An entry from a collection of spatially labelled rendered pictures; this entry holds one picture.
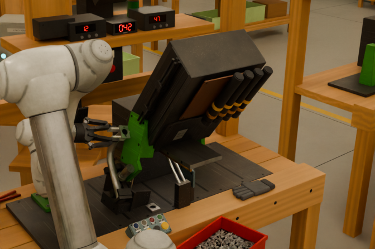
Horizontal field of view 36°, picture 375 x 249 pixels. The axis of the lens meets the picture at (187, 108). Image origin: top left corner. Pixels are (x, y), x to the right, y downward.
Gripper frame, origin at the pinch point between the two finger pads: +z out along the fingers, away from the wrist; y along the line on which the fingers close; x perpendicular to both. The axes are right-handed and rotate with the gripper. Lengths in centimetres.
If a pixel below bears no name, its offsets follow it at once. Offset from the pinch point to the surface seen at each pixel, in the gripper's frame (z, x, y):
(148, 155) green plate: 10.4, -2.8, -10.5
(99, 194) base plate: 2.6, 26.3, -15.6
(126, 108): 9.8, 3.3, 13.6
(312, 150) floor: 279, 115, 45
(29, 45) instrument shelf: -33.0, -3.9, 34.5
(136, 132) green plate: 4.5, -6.8, -2.2
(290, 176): 80, -12, -25
